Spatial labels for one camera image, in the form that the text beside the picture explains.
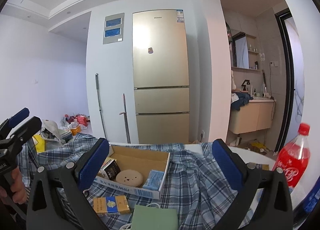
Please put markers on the yellow blue cigarette pack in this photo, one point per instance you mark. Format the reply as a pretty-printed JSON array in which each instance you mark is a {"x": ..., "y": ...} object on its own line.
[{"x": 112, "y": 205}]

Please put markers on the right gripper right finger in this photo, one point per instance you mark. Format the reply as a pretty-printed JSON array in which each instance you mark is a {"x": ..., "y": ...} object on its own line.
[{"x": 263, "y": 200}]

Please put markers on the fridge magnet sticker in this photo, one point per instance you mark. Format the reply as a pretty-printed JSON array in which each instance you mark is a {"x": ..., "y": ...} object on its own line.
[{"x": 150, "y": 50}]

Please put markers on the person's left hand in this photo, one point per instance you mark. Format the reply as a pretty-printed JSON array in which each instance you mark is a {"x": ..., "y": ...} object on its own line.
[{"x": 18, "y": 187}]

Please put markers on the gold three-door refrigerator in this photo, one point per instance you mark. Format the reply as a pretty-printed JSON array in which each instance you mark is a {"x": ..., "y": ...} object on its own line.
[{"x": 161, "y": 79}]

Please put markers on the dark blue clothes pile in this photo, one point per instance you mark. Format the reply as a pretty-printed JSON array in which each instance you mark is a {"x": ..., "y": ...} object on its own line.
[{"x": 239, "y": 99}]

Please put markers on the blue label bottle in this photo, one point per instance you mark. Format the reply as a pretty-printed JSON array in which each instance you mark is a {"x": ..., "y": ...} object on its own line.
[{"x": 307, "y": 205}]

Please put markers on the bathroom mirror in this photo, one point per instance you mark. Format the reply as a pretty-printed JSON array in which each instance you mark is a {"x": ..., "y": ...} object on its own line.
[{"x": 240, "y": 51}]

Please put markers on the tan red cigarette carton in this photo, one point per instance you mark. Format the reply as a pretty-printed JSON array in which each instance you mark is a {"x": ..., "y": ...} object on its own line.
[{"x": 103, "y": 170}]

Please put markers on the green pouch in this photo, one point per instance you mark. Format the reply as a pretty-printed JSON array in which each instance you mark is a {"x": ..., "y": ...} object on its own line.
[{"x": 154, "y": 218}]

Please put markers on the black framed glass door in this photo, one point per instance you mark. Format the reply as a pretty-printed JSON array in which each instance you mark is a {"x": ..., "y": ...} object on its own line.
[{"x": 295, "y": 82}]

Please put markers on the blue plaid cloth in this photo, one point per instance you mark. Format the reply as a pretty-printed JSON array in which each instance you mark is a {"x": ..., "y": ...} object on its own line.
[{"x": 194, "y": 185}]

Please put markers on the yellow bag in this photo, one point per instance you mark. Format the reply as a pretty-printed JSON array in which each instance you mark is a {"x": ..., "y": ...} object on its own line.
[{"x": 39, "y": 143}]

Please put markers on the white cardboard box tray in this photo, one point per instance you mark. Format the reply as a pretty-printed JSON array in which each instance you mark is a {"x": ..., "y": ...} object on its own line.
[{"x": 142, "y": 161}]

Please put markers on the pile of red bags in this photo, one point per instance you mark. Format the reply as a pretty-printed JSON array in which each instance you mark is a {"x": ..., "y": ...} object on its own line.
[{"x": 78, "y": 123}]

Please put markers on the light blue tissue pack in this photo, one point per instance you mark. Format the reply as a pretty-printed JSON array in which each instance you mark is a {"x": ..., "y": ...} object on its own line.
[{"x": 154, "y": 180}]

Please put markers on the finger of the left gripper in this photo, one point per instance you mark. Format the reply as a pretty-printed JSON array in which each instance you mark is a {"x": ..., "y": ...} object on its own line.
[
  {"x": 13, "y": 121},
  {"x": 23, "y": 134}
]

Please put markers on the grey electrical panel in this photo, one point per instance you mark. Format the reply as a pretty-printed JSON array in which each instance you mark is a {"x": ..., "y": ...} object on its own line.
[{"x": 113, "y": 29}]

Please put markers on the red soda bottle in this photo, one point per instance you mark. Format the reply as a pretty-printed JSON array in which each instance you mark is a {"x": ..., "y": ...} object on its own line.
[{"x": 294, "y": 157}]

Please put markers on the beige bathroom vanity cabinet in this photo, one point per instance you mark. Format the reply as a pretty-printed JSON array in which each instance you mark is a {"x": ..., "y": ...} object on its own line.
[{"x": 256, "y": 115}]

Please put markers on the open grey white bag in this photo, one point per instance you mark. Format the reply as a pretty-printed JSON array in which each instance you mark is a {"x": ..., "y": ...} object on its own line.
[{"x": 51, "y": 132}]

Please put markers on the round beige puff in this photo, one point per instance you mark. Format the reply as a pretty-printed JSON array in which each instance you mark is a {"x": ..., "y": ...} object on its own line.
[{"x": 130, "y": 178}]

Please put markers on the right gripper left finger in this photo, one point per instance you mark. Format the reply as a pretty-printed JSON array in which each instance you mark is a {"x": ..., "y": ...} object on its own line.
[{"x": 57, "y": 199}]

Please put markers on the black small box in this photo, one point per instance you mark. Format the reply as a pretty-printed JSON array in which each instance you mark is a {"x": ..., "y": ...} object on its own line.
[{"x": 113, "y": 170}]

